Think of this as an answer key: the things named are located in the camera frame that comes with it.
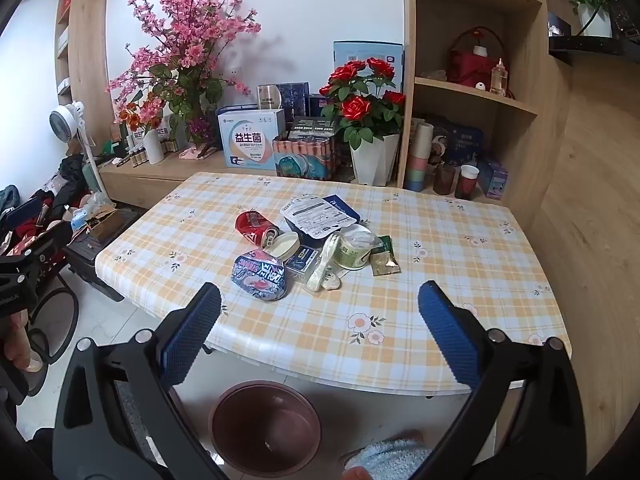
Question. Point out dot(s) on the black printed box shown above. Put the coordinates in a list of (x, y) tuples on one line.
[(312, 127)]

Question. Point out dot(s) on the dark blue cardboard box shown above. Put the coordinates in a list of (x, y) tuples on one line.
[(342, 203)]

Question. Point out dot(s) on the brown plastic trash bin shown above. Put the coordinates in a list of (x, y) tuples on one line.
[(265, 425)]

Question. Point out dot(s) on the dark blue patterned box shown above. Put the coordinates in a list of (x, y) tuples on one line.
[(292, 95)]

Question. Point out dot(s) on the light blue fluffy garment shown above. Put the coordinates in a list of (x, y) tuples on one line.
[(387, 455)]

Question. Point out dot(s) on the row of small brown bottles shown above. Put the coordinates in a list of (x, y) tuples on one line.
[(137, 157)]

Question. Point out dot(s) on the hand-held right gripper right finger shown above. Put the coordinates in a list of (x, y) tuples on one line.
[(447, 330)]

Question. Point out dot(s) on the crushed red soda can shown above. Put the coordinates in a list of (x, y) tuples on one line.
[(252, 225)]

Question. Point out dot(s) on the stack of pastel cups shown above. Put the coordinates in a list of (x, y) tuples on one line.
[(419, 152)]

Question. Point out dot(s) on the small dark blue packet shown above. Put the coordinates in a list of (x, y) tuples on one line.
[(302, 261)]

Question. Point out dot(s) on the cream round plastic lid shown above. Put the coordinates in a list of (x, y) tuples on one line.
[(282, 246)]

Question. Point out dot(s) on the red rose plant white pot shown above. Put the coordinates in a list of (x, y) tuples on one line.
[(360, 105)]

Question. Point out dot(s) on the grey printed foil pouch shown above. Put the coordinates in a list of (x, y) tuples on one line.
[(317, 215)]

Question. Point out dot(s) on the light blue large box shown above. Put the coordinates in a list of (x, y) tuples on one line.
[(367, 50)]

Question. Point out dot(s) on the pink teal printed pack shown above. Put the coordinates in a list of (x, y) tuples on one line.
[(305, 157)]

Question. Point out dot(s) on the white standing fan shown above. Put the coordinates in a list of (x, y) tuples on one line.
[(67, 120)]

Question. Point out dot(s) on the pink small pouch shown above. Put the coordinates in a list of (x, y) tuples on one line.
[(192, 152)]

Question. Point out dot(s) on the black metal chair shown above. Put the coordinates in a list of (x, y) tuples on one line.
[(50, 310)]

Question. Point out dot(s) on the white pastel printed box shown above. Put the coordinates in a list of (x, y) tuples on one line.
[(247, 137)]

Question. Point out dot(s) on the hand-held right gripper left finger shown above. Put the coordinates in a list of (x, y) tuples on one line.
[(192, 335)]

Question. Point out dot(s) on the red woven basket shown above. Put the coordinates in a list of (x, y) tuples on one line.
[(470, 67)]

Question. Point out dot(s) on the dark blue cartoon box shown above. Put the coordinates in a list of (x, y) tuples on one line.
[(457, 142)]

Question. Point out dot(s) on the open cardboard box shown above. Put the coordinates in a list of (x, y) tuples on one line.
[(102, 222)]

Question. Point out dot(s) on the wooden shelf unit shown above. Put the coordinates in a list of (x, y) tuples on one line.
[(540, 110)]

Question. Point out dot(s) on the white green round tub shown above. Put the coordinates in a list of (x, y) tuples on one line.
[(352, 252)]

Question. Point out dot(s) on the clear perfume bottle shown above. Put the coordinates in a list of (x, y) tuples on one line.
[(498, 77)]

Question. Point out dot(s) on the person's left hand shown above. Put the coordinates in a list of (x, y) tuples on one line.
[(15, 345)]

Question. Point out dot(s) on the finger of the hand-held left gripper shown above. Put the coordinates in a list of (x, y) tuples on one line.
[(47, 242)]

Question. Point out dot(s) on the green gold sachet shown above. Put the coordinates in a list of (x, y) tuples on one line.
[(385, 262)]

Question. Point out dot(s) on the clear cream plastic wrapper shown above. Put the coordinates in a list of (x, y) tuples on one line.
[(322, 267)]

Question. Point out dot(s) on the white paper cup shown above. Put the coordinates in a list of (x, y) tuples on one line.
[(470, 172)]

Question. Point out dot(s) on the silver white small box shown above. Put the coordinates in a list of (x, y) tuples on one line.
[(267, 96)]

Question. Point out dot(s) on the small blue printed box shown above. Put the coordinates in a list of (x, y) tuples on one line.
[(492, 177)]

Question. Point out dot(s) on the yellow checked floral tablecloth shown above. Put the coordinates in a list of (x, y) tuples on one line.
[(450, 260)]

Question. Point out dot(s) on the brown glass tumbler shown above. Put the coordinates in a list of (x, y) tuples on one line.
[(465, 189), (444, 179)]

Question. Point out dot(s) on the crushed blue pink can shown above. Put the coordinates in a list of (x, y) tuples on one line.
[(260, 275)]

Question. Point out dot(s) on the orange artificial flowers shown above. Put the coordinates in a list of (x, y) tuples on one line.
[(135, 117)]

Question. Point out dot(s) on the black side table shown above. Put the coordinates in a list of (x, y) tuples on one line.
[(95, 265)]

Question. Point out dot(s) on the narrow wooden wall shelf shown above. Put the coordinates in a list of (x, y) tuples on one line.
[(90, 35)]

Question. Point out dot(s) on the pink blossom flower arrangement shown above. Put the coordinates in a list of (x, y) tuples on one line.
[(190, 45)]

